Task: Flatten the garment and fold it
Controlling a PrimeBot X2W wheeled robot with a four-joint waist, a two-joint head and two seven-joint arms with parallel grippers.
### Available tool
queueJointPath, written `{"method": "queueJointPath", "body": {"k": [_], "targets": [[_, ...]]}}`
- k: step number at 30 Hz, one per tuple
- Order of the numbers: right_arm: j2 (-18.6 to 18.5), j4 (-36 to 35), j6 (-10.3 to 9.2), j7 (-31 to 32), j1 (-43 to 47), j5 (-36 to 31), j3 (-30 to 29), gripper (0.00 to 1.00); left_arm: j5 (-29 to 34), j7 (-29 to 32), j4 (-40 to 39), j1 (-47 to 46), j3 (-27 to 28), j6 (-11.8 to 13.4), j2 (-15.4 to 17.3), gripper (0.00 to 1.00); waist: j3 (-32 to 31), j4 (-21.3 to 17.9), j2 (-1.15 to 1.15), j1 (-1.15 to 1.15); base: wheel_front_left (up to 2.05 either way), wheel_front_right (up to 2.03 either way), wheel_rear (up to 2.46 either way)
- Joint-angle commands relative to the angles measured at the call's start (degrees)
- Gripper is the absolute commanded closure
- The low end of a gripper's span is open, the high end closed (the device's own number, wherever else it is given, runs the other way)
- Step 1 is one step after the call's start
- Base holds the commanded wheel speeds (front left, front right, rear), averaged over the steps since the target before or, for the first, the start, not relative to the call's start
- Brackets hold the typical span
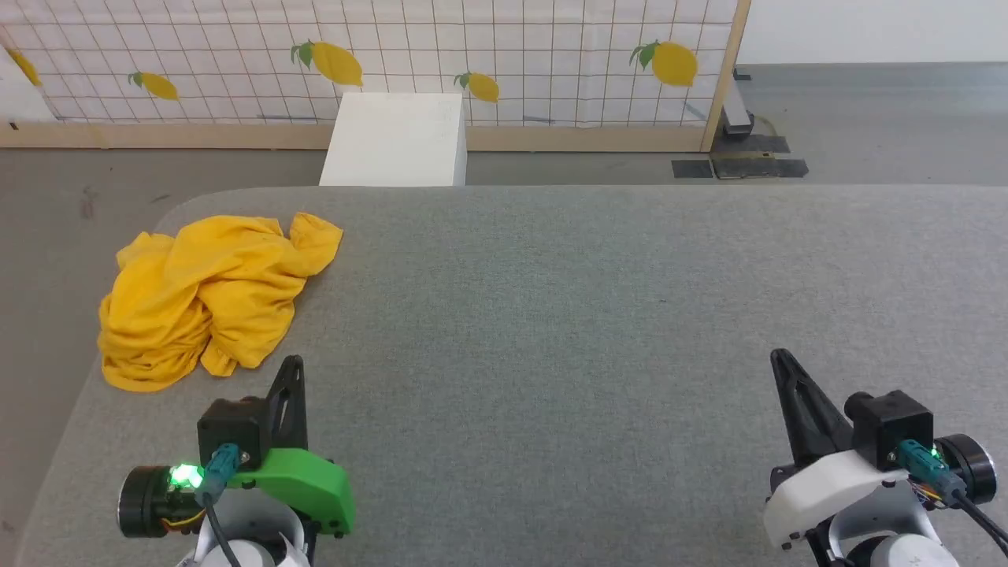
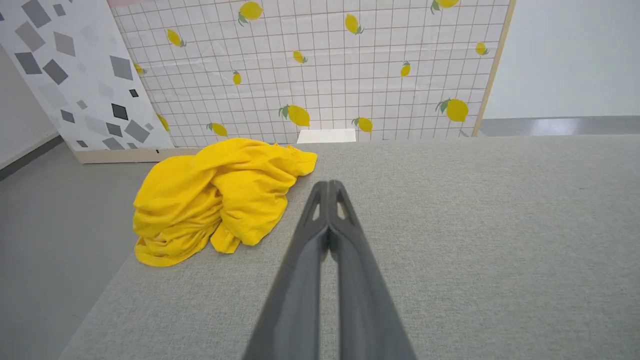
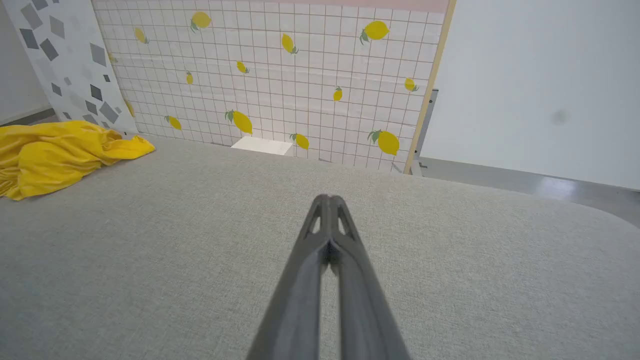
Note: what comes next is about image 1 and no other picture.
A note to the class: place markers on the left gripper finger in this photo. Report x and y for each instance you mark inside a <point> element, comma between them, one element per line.
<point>290,409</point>

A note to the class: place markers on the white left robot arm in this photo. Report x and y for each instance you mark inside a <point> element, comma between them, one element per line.
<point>252,535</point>

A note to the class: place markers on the lemon print partition panel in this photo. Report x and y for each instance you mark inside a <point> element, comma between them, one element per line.
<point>551,47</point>

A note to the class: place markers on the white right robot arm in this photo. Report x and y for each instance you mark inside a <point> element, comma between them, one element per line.
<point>890,535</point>

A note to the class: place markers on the grey fabric covered table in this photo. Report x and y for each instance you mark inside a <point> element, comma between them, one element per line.
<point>551,331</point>

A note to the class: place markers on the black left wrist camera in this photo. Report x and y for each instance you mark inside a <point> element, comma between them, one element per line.
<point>232,429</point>

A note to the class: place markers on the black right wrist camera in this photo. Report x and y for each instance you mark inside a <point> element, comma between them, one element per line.
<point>894,425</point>

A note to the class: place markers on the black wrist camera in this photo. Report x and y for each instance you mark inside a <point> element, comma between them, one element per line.
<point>232,429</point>
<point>894,425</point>

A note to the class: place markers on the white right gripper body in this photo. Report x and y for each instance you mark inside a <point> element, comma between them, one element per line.
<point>827,492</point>

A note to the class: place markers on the small black floor patch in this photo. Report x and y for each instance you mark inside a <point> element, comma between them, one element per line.
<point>691,168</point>

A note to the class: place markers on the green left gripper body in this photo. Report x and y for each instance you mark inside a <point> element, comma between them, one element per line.
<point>311,484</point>

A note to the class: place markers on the grey metal partition foot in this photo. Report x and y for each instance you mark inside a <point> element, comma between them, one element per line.
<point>736,110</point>

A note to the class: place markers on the yellow garment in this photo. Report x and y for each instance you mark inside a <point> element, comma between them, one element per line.
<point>228,276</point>

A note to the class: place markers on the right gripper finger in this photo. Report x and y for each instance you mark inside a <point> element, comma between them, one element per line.
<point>807,409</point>

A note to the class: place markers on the white rectangular box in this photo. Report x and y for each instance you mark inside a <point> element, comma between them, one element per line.
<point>394,138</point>

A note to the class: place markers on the black floor base plate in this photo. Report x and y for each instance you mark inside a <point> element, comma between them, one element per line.
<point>756,165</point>

